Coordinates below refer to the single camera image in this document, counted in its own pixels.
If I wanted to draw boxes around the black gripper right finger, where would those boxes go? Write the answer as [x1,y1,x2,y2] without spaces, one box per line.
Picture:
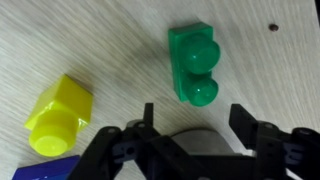
[203,103,320,180]

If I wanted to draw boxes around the green two-stud toy block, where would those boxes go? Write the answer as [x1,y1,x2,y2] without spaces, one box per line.
[167,21,222,108]

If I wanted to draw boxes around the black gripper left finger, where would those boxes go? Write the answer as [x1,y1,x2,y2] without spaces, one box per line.
[66,103,214,180]

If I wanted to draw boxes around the blue base toy block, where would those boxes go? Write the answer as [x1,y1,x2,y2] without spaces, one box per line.
[11,154,82,180]

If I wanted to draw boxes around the small yellow one-stud block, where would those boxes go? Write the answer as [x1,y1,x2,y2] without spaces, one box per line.
[24,73,94,158]

